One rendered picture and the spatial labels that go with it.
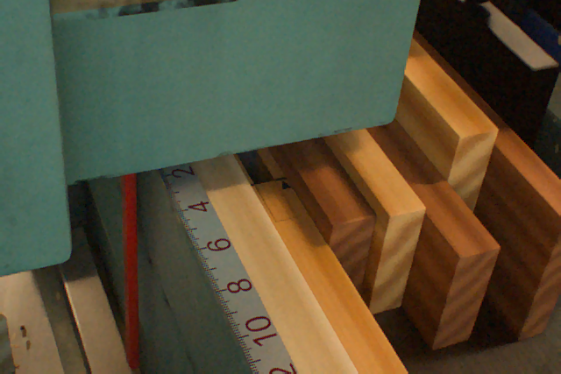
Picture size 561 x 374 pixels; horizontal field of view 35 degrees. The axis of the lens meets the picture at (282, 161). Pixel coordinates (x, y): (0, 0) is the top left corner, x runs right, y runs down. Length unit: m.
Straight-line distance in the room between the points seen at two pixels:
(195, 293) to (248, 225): 0.03
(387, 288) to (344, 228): 0.04
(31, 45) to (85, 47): 0.05
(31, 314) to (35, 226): 0.23
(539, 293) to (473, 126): 0.07
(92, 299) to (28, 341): 0.04
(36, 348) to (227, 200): 0.18
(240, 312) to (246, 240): 0.04
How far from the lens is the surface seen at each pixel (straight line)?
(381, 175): 0.35
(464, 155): 0.35
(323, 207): 0.34
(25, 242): 0.28
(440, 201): 0.35
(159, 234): 0.35
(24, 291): 0.51
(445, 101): 0.36
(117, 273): 0.47
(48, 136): 0.25
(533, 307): 0.36
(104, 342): 0.46
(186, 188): 0.33
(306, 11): 0.30
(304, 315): 0.30
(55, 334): 0.49
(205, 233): 0.31
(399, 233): 0.34
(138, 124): 0.31
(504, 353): 0.37
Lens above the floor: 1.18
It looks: 39 degrees down
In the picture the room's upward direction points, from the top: 7 degrees clockwise
